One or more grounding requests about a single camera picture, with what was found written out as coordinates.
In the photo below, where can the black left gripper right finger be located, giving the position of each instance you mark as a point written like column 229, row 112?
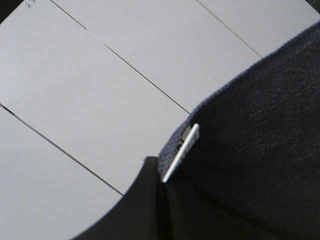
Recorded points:
column 195, row 217

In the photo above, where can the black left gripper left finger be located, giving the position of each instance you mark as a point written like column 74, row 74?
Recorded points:
column 134, row 217

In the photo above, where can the dark navy towel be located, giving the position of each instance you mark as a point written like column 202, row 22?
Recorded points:
column 258, row 152

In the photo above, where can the white towel label tag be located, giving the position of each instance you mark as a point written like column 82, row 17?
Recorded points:
column 187, row 139

